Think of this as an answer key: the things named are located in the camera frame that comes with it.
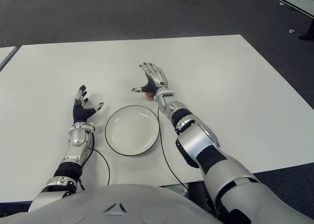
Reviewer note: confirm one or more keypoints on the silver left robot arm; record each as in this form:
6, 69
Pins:
76, 138

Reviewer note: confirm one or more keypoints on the white side table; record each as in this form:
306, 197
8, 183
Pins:
6, 55

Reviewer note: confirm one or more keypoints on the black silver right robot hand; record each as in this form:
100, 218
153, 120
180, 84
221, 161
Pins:
157, 77

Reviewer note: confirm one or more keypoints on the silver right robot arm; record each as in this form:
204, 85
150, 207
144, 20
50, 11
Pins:
196, 143

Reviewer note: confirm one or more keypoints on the white plate with black rim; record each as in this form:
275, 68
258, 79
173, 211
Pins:
132, 131

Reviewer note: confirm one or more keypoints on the dark shoe and trouser leg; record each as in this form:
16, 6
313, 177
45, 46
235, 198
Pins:
309, 32

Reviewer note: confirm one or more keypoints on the grey robot torso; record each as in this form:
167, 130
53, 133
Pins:
110, 206

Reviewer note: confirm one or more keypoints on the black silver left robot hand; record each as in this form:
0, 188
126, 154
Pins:
81, 113

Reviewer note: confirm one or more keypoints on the red yellow apple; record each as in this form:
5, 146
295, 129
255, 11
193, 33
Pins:
149, 95

